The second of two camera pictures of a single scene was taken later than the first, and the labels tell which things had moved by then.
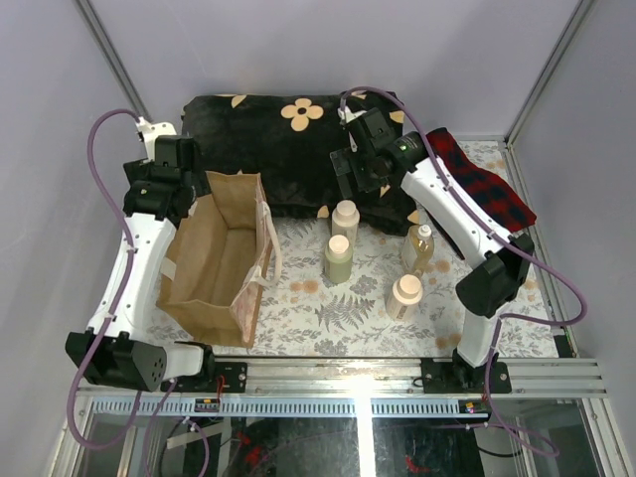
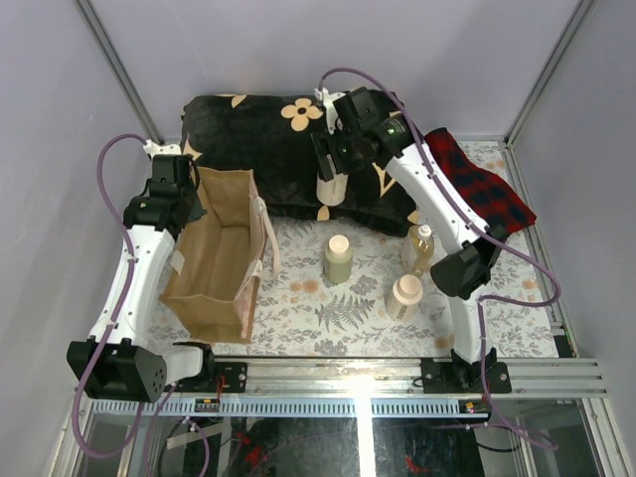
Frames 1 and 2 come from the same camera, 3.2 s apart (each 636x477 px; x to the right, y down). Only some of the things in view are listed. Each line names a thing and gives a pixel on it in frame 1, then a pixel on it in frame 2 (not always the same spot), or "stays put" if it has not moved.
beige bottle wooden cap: x=346 y=215 to x=333 y=192
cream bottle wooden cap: x=404 y=298 stays put
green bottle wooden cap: x=339 y=259 stays put
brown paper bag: x=219 y=253 stays put
